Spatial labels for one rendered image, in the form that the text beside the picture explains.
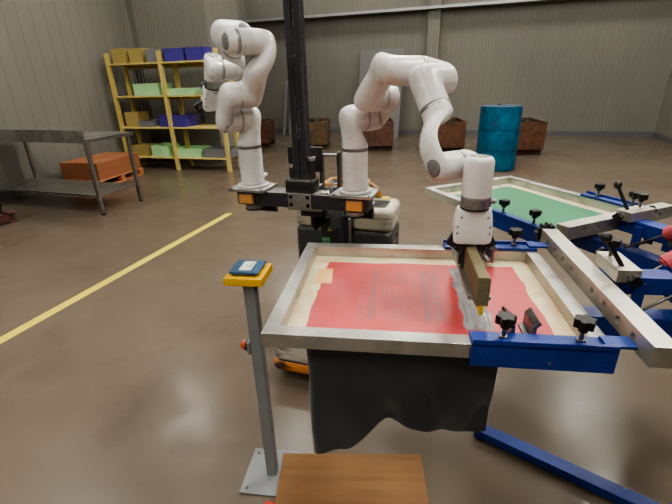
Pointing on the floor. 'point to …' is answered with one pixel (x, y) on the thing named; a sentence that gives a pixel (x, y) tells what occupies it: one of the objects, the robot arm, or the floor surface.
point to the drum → (500, 134)
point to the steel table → (65, 179)
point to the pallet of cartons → (115, 162)
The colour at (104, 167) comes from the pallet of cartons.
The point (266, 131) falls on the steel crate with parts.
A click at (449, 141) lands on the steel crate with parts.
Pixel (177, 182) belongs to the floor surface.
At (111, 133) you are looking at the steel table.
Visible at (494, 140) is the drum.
